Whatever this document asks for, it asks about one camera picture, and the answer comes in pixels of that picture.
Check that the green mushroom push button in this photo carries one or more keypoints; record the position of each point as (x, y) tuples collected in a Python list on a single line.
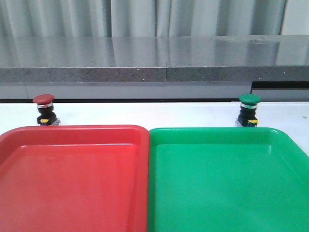
[(247, 113)]

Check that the red mushroom push button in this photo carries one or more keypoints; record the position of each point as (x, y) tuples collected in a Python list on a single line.
[(45, 107)]

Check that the green plastic tray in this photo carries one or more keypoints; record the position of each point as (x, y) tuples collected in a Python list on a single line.
[(227, 180)]

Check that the red plastic tray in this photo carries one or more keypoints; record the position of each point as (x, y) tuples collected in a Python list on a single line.
[(74, 179)]

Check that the grey stone counter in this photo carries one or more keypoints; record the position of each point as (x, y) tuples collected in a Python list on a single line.
[(149, 69)]

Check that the grey pleated curtain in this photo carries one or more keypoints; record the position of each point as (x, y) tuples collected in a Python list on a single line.
[(140, 18)]

